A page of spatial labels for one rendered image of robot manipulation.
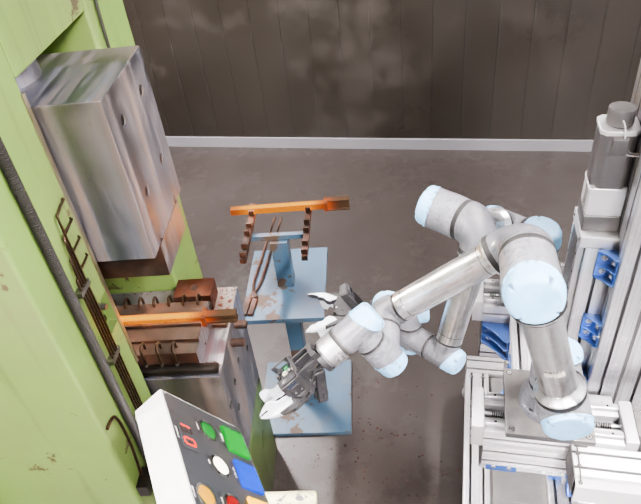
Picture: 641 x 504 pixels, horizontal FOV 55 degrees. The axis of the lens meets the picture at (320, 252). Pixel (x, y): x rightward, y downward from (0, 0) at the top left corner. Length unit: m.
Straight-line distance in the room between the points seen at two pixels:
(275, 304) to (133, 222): 0.94
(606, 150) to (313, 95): 3.12
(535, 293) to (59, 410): 1.05
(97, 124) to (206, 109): 3.44
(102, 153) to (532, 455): 1.39
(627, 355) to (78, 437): 1.43
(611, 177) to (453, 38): 2.70
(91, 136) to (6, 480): 0.94
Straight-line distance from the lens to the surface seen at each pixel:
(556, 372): 1.44
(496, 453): 1.90
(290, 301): 2.25
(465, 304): 1.70
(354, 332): 1.37
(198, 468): 1.32
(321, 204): 2.24
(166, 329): 1.86
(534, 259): 1.25
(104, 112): 1.31
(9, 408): 1.58
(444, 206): 1.66
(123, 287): 2.15
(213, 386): 1.82
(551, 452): 1.89
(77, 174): 1.40
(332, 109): 4.46
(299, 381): 1.39
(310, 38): 4.28
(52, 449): 1.67
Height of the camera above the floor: 2.24
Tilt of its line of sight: 39 degrees down
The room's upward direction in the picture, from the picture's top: 7 degrees counter-clockwise
